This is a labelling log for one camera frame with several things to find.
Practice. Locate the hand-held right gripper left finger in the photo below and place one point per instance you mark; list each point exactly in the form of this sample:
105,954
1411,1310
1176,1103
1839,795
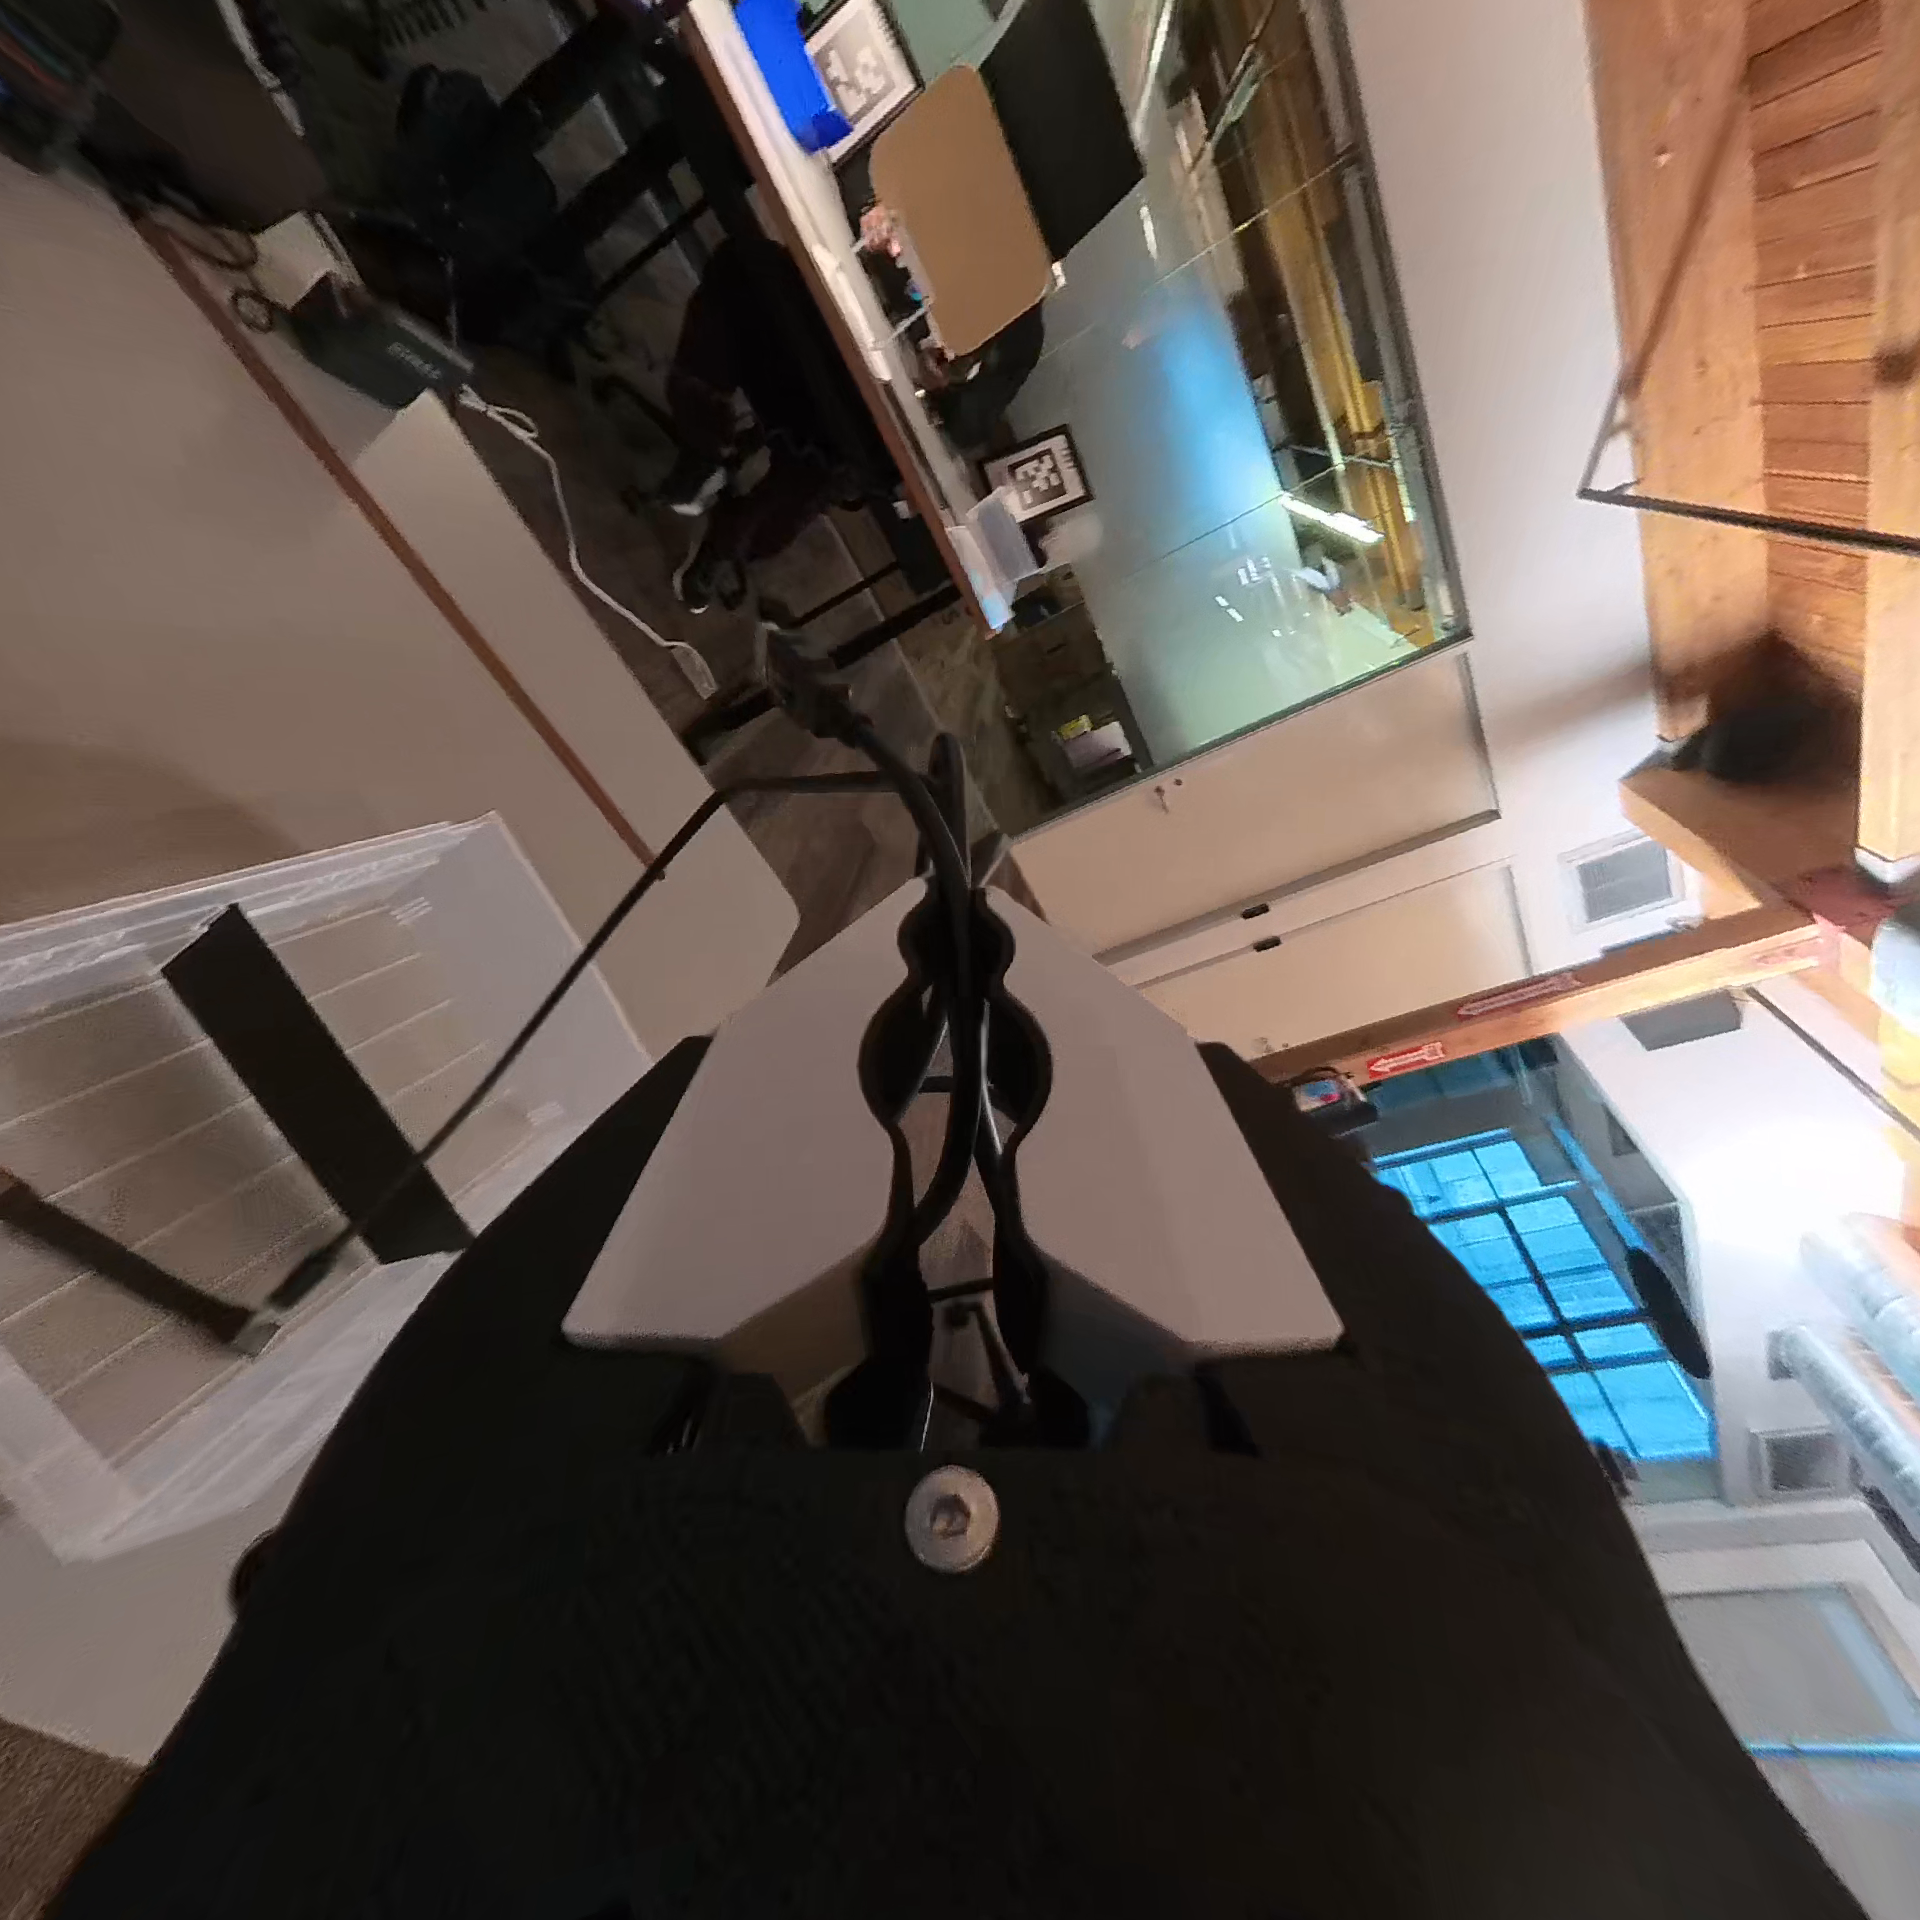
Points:
736,1201

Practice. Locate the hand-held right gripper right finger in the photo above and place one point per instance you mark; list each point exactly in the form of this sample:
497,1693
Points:
1171,1201

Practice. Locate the clear plastic box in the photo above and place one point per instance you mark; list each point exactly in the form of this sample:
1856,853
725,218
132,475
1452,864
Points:
494,961

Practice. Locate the white cabinet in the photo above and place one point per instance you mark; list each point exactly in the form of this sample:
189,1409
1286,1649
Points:
1277,843

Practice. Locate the large grid window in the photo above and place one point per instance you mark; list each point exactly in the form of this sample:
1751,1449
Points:
1545,1259

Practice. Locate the black office chair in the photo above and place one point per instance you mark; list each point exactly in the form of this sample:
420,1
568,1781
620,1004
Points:
749,406

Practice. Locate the glass partition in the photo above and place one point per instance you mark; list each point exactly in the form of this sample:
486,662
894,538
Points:
1277,375

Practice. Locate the black power station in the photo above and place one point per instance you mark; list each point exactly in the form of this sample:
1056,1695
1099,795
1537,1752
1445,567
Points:
383,353

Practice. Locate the wooden ceiling beam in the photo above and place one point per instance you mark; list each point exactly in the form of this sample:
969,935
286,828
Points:
1769,300

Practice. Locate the blue plastic bin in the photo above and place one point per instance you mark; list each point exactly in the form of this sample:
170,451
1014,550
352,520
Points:
779,62

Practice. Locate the wooden post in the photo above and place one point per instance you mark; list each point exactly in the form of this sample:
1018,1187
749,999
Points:
1578,990

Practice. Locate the wall air vent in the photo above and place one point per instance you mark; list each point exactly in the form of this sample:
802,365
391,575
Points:
1622,883

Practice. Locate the printed marker frame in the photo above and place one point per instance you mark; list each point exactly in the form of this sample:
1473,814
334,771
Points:
1041,478
863,70

